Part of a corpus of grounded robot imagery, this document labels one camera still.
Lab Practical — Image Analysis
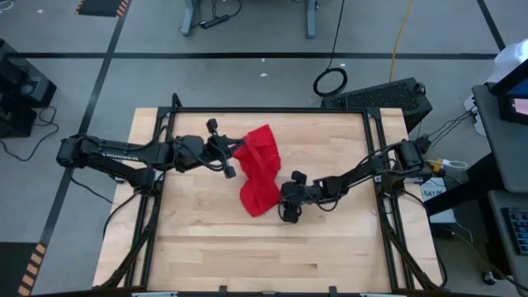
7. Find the dark screen monitor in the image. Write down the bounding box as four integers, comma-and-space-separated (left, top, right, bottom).
490, 57, 528, 125

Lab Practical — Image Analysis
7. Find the white labelled box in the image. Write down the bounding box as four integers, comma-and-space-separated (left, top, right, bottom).
419, 177, 457, 224

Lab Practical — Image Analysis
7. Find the grey desk leg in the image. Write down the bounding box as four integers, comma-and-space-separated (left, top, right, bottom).
178, 0, 203, 37
304, 0, 319, 40

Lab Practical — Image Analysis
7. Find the black desk base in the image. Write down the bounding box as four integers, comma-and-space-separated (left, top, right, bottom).
423, 152, 502, 265

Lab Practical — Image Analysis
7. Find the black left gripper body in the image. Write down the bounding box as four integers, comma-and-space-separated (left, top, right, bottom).
204, 118, 238, 179

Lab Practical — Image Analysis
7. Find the black floor cable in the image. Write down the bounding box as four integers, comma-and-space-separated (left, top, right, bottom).
0, 106, 60, 163

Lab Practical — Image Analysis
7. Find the red cloth napkin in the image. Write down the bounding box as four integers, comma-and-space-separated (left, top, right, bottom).
231, 124, 282, 219

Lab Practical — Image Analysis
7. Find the dark keyboard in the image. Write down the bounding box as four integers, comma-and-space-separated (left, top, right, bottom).
501, 205, 528, 256

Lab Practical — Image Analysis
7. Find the black orange striped mat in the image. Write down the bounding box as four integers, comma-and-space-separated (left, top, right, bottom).
74, 0, 133, 18
0, 242, 47, 297

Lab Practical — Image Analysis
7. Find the yellow white plug cable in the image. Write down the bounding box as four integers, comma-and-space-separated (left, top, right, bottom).
427, 158, 469, 171

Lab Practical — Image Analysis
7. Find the black cable with coil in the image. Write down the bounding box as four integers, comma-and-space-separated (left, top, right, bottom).
312, 0, 349, 99

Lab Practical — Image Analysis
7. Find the black power strip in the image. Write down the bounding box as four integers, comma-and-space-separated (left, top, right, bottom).
199, 13, 231, 31

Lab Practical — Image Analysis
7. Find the black adapter cable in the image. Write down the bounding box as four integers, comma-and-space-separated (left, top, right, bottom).
424, 106, 478, 144

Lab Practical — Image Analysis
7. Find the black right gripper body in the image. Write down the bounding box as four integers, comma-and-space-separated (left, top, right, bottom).
280, 169, 309, 224

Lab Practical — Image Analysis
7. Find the grey side desk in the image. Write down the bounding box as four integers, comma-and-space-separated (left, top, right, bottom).
488, 189, 528, 290
471, 84, 528, 194

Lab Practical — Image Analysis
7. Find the white bundle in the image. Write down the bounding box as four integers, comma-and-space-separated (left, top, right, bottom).
485, 39, 528, 83

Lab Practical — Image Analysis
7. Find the black equipment stack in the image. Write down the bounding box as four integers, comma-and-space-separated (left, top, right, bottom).
0, 39, 58, 139

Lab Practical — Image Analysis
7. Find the black computer tower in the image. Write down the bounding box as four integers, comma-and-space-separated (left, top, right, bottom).
320, 77, 434, 134

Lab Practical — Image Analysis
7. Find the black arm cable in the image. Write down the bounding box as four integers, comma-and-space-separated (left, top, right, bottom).
68, 175, 144, 238

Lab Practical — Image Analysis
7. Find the black metal table frame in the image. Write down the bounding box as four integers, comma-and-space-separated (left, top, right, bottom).
97, 92, 446, 297

